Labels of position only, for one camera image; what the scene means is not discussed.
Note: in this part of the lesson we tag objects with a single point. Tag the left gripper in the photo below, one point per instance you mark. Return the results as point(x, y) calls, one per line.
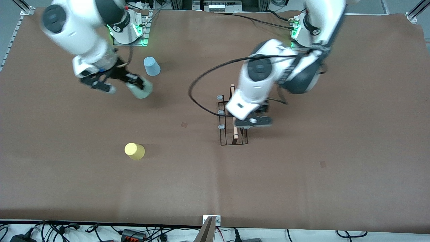
point(263, 108)

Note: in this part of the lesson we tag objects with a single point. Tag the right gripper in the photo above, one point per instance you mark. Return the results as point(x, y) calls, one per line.
point(119, 72)

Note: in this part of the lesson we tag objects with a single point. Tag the pale green plastic cup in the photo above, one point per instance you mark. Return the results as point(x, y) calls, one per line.
point(142, 92)

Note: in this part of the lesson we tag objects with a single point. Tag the yellow plastic cup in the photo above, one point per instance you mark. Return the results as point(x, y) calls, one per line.
point(134, 151)

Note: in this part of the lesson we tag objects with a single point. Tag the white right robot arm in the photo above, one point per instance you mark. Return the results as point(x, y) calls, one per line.
point(77, 30)

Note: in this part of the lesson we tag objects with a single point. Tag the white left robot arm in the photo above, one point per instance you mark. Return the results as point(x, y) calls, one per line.
point(268, 50)

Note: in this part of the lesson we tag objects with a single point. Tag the light blue plastic cup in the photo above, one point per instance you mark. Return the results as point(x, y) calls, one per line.
point(152, 67)

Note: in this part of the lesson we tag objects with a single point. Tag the white power strip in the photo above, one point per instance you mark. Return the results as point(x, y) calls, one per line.
point(144, 4)

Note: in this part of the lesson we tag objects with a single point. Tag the brown paper table cover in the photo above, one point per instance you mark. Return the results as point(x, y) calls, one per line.
point(302, 188)

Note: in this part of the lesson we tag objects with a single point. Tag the black orange power strip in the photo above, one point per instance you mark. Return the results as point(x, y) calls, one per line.
point(132, 235)

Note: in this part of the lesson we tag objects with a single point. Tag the black power adapter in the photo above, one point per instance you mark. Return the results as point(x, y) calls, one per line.
point(22, 238)

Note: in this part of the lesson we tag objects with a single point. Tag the silver stand bracket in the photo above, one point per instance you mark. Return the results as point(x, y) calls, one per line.
point(217, 220)

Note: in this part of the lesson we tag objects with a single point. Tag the aluminium camera stand profile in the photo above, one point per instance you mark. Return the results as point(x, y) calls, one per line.
point(205, 233)

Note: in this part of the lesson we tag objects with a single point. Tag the perforated metal side rail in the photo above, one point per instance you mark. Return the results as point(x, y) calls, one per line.
point(10, 43)

